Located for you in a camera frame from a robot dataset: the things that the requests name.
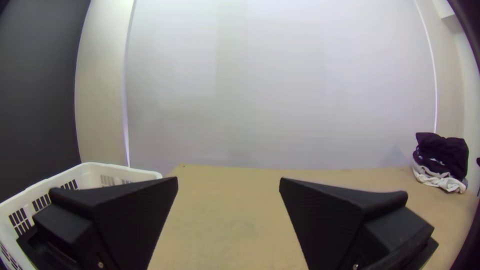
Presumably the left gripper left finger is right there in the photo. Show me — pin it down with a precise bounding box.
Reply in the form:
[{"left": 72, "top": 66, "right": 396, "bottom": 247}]
[{"left": 16, "top": 176, "right": 179, "bottom": 270}]

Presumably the pile of folded clothes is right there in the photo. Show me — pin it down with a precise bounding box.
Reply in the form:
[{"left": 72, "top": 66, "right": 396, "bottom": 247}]
[{"left": 411, "top": 131, "right": 470, "bottom": 194}]

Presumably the white laundry basket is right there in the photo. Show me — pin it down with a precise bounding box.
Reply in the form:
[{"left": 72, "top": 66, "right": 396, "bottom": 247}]
[{"left": 0, "top": 161, "right": 164, "bottom": 270}]

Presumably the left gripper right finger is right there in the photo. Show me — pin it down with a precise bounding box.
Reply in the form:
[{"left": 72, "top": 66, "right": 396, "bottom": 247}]
[{"left": 278, "top": 176, "right": 440, "bottom": 270}]

